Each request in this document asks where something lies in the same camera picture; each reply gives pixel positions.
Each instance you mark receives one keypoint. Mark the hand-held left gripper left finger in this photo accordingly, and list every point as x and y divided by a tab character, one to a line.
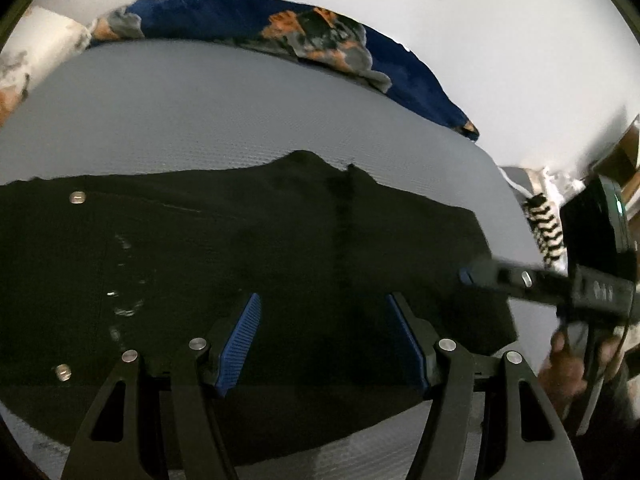
240	345

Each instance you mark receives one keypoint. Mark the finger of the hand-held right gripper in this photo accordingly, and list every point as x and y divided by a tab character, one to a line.
505	276

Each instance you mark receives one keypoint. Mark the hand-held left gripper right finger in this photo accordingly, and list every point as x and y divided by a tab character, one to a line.
407	345

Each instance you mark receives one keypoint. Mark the black pants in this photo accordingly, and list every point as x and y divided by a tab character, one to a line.
250	240

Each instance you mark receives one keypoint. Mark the person's right forearm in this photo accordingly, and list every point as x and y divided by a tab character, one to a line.
620	410

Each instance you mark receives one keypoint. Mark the person's right hand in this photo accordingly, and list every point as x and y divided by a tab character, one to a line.
565	365

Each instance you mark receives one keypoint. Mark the black white striped cloth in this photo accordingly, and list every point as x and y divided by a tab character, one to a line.
545	230

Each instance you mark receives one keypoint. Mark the white grey cloth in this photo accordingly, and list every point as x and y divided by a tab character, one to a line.
515	175

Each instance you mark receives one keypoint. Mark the grey bed mattress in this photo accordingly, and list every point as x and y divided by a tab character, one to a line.
150	110

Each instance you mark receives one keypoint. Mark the blue floral pillow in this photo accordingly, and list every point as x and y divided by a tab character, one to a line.
200	15

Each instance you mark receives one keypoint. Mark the white floral pillow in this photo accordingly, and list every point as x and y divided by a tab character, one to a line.
45	40

